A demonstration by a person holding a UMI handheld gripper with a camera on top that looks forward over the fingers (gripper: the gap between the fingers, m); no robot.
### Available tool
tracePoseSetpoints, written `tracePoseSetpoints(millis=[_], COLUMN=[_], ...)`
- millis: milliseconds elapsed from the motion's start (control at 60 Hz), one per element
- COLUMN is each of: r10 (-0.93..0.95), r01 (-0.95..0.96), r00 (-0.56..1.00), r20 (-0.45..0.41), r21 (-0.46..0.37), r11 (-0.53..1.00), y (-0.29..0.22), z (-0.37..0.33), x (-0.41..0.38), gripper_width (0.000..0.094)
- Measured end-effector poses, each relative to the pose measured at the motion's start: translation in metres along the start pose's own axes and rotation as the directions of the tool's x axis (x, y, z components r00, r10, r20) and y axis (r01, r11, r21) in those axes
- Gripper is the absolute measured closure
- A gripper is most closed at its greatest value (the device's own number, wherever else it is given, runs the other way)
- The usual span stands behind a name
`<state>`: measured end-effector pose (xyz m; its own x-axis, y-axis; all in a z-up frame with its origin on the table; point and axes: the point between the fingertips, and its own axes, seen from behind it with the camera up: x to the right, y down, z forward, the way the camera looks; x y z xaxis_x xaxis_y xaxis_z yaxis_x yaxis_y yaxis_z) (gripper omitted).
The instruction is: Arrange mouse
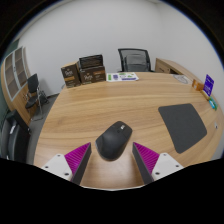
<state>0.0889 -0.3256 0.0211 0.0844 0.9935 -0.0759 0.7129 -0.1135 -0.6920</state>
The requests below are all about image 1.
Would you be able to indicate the dark open cardboard box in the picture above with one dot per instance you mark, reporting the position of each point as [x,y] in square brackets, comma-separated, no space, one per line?
[90,61]

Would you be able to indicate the small orange-brown box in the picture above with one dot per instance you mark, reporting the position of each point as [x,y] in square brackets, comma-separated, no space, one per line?
[197,85]

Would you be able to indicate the wooden glass-door shelf cabinet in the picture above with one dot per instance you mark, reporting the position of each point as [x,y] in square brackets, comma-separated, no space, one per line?
[15,80]

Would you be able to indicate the small black visitor chair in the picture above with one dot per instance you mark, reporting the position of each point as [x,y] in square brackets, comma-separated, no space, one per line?
[32,85]

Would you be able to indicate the black mesh office chair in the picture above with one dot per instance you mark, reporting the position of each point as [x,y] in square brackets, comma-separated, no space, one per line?
[135,60]

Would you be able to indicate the purple upright card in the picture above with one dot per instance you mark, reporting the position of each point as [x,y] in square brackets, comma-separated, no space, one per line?
[208,85]

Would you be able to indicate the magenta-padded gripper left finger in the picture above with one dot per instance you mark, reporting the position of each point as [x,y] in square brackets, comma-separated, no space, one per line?
[75,160]

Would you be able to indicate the dark grey mouse pad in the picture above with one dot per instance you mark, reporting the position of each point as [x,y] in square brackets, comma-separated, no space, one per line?
[182,126]

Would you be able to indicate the black leather office chair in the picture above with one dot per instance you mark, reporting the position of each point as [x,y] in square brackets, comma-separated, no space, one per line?
[15,140]

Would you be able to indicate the small green packet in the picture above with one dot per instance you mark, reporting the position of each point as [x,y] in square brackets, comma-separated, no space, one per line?
[213,103]

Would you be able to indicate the white printed leaflet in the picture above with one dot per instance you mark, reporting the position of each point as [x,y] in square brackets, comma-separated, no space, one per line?
[122,77]

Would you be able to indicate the wide brown cardboard box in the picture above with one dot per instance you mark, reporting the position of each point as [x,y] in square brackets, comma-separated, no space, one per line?
[92,75]

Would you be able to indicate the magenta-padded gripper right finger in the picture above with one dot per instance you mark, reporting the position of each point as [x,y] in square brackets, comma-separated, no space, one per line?
[150,160]

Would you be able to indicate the tall brown cardboard box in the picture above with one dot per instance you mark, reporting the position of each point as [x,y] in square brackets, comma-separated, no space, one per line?
[70,76]

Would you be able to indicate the round white paper disc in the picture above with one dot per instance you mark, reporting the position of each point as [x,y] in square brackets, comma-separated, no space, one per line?
[181,78]

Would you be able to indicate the wooden side desk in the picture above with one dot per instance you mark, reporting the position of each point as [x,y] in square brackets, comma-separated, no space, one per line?
[166,66]

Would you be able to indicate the black computer mouse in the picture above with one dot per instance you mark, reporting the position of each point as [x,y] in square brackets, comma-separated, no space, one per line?
[112,141]

